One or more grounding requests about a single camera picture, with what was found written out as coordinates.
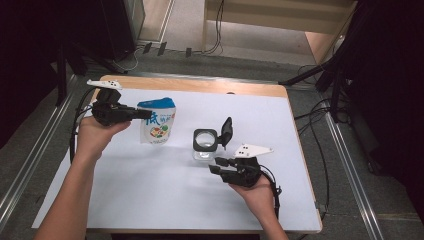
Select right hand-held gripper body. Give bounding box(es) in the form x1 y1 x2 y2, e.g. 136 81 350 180
219 143 275 188

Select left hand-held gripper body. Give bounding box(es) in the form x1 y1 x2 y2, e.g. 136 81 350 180
86 79 138 127

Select white pouch with blue top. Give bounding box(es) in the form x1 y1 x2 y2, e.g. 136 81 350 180
137 97 177 145

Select glass jar with black lid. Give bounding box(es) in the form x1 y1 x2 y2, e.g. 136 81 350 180
192 116 234 162

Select person's right hand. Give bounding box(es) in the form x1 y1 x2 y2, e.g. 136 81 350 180
229 174 279 219

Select person's left hand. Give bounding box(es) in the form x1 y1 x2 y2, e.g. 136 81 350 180
74 116 132 163

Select white paper sheet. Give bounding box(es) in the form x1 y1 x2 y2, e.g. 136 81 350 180
31 87 321 232

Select black metal stand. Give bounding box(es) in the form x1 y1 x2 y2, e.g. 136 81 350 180
54 33 129 108
278 0 378 124

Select black curtain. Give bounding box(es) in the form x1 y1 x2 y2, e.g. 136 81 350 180
346 0 424 224
0 0 136 148

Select light wooden shelf unit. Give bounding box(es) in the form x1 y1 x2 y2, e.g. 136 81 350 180
201 0 358 65

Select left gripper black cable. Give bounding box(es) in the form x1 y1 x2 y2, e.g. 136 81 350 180
69 87 101 164

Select white floor cable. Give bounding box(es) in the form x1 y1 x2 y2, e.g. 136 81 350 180
111 46 145 72

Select black floor cables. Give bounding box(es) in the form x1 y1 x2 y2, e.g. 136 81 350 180
293 64 338 214

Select metal floor rail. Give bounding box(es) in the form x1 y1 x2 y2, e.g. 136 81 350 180
0 74 79 232
324 109 384 240

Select black hanging cable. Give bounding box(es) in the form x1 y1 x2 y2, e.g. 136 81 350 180
203 0 225 55

